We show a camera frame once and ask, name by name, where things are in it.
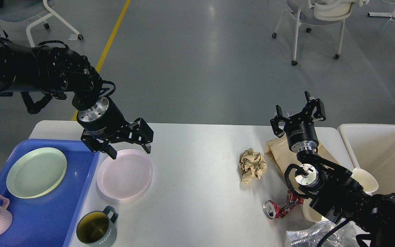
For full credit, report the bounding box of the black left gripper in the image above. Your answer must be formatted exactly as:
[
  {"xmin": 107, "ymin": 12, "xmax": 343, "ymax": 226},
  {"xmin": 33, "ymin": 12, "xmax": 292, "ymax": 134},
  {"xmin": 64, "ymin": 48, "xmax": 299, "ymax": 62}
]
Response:
[{"xmin": 77, "ymin": 96, "xmax": 154, "ymax": 160}]

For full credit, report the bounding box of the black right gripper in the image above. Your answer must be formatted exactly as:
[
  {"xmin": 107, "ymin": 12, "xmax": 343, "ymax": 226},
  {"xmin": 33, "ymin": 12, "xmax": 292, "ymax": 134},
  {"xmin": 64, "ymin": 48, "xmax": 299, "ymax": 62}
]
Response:
[{"xmin": 270, "ymin": 91, "xmax": 326, "ymax": 153}]

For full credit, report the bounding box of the pink plate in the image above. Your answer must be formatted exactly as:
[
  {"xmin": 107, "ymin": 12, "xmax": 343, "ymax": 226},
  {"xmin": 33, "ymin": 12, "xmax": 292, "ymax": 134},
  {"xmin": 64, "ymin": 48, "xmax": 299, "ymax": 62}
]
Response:
[{"xmin": 97, "ymin": 149, "xmax": 153, "ymax": 200}]

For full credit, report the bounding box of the teal HOME mug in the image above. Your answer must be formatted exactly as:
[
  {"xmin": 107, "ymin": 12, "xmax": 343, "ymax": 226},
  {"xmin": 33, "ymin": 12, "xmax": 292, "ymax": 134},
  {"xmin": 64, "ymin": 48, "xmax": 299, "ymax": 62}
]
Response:
[{"xmin": 76, "ymin": 206, "xmax": 119, "ymax": 247}]

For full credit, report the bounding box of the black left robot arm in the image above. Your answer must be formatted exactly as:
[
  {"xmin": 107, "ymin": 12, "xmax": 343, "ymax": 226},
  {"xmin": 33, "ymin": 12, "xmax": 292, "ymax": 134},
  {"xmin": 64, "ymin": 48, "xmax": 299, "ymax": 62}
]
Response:
[{"xmin": 0, "ymin": 36, "xmax": 154, "ymax": 159}]

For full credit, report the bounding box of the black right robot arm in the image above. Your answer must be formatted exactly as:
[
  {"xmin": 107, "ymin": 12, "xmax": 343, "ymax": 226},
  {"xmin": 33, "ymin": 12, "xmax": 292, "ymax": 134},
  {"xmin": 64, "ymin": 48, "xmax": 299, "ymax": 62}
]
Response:
[{"xmin": 270, "ymin": 91, "xmax": 395, "ymax": 247}]

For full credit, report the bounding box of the brown paper bag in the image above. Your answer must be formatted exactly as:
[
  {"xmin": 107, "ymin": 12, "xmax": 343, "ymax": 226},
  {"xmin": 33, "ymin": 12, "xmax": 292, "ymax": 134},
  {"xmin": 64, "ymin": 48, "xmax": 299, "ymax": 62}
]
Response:
[{"xmin": 265, "ymin": 138, "xmax": 339, "ymax": 179}]

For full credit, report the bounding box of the crumpled brown paper ball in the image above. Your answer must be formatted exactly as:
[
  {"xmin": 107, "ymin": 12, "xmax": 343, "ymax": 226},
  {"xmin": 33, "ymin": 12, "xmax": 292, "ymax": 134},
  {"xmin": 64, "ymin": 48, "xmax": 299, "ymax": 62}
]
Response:
[{"xmin": 238, "ymin": 148, "xmax": 267, "ymax": 184}]

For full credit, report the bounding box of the light green plate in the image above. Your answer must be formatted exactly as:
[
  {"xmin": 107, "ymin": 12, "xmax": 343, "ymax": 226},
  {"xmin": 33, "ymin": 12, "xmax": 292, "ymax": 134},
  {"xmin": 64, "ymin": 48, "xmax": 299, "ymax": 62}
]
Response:
[{"xmin": 6, "ymin": 147, "xmax": 67, "ymax": 199}]

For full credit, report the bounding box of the crushed red soda can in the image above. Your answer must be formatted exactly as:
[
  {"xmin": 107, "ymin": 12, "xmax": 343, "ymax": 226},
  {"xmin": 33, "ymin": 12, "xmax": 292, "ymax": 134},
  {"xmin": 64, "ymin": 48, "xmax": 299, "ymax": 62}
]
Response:
[{"xmin": 262, "ymin": 190, "xmax": 304, "ymax": 220}]

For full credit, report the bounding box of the cream plastic bin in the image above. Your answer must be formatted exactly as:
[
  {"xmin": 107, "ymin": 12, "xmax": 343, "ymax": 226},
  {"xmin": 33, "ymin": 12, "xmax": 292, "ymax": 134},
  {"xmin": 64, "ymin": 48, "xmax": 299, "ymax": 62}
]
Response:
[{"xmin": 338, "ymin": 124, "xmax": 395, "ymax": 195}]

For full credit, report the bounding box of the white paper cup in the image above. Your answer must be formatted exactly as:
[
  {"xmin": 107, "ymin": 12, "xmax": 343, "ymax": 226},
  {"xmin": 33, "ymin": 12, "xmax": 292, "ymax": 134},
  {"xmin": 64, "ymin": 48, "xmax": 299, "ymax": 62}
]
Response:
[
  {"xmin": 302, "ymin": 198, "xmax": 329, "ymax": 223},
  {"xmin": 351, "ymin": 167, "xmax": 379, "ymax": 193}
]

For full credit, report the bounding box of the white chair grey seat right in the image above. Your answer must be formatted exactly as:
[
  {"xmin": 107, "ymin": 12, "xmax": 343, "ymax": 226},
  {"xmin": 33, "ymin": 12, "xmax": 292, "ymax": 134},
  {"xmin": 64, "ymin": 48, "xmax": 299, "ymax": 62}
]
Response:
[{"xmin": 272, "ymin": 0, "xmax": 369, "ymax": 66}]

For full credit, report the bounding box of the white chair grey seat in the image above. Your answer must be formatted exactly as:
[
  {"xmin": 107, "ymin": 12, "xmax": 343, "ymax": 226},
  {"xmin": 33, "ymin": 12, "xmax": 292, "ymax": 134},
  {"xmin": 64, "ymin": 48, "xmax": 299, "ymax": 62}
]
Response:
[
  {"xmin": 272, "ymin": 0, "xmax": 369, "ymax": 66},
  {"xmin": 0, "ymin": 0, "xmax": 84, "ymax": 47}
]

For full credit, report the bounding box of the blue plastic tray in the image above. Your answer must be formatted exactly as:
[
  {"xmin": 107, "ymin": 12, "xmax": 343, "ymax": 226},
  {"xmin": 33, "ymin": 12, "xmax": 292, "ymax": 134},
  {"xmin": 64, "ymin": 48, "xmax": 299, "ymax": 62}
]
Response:
[{"xmin": 0, "ymin": 139, "xmax": 99, "ymax": 247}]

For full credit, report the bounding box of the clear plastic bag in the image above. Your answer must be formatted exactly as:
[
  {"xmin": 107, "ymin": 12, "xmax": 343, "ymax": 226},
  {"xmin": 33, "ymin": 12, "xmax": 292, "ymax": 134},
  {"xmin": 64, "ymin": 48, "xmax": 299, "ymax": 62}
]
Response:
[{"xmin": 284, "ymin": 221, "xmax": 359, "ymax": 247}]

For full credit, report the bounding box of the white stand base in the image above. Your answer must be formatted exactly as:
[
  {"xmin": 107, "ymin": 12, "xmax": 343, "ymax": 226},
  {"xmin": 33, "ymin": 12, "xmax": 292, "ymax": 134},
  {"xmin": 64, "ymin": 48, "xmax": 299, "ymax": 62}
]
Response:
[{"xmin": 368, "ymin": 0, "xmax": 395, "ymax": 19}]

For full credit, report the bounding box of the white chair grey seat left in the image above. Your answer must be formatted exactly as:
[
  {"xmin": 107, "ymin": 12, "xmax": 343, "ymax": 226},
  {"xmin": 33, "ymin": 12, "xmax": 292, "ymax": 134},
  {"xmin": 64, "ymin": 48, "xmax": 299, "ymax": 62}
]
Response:
[{"xmin": 0, "ymin": 0, "xmax": 84, "ymax": 47}]

